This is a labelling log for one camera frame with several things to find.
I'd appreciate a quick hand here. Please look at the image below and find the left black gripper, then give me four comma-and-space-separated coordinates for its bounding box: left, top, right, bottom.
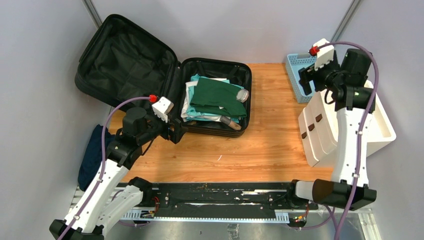
138, 102, 188, 145

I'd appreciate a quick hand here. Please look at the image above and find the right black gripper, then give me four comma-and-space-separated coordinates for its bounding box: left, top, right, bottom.
297, 52, 345, 96

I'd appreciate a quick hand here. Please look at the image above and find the light blue plastic basket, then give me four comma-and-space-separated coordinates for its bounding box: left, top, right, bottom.
285, 53, 316, 104

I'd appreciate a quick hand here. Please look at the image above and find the dark green garment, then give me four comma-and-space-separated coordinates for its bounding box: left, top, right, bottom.
190, 77, 247, 119

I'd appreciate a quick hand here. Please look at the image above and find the white three-drawer storage unit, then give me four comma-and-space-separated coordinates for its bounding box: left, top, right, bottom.
298, 91, 397, 168

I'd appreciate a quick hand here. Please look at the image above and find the black ribbed hard-shell suitcase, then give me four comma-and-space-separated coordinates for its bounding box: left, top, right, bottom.
74, 14, 252, 119

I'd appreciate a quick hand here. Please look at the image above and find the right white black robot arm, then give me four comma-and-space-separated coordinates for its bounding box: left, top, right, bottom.
285, 48, 377, 211

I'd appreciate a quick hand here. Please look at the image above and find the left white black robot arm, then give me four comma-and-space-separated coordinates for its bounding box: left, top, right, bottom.
49, 102, 185, 240

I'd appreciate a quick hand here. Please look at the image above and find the white folded garment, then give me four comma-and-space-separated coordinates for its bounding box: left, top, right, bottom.
180, 75, 221, 122

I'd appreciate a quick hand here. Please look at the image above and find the light teal folded garment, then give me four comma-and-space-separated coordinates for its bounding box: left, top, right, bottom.
181, 74, 247, 123

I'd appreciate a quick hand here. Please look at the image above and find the clear round plastic jar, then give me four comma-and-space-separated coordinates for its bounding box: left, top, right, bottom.
236, 88, 250, 103

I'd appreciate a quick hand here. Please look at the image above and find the dark blue cloth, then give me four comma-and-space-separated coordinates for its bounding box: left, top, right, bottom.
77, 124, 115, 192

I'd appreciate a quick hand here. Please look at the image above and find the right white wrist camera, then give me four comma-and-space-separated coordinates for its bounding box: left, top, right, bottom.
309, 38, 335, 71

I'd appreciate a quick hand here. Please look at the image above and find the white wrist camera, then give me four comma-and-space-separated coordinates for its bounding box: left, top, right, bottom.
309, 38, 335, 71
152, 96, 174, 123

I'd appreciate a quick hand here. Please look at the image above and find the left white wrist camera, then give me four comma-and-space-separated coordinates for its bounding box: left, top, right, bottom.
152, 96, 174, 123

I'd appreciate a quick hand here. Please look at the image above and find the right aluminium frame post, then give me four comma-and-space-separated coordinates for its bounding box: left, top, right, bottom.
331, 0, 363, 42

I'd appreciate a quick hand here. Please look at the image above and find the aluminium frame post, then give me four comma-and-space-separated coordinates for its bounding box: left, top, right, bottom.
82, 0, 103, 29
331, 0, 363, 42

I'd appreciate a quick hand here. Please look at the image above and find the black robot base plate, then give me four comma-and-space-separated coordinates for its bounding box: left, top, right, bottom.
132, 182, 319, 223

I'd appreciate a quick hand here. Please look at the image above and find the left aluminium frame post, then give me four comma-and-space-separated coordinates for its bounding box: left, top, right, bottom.
82, 0, 103, 29

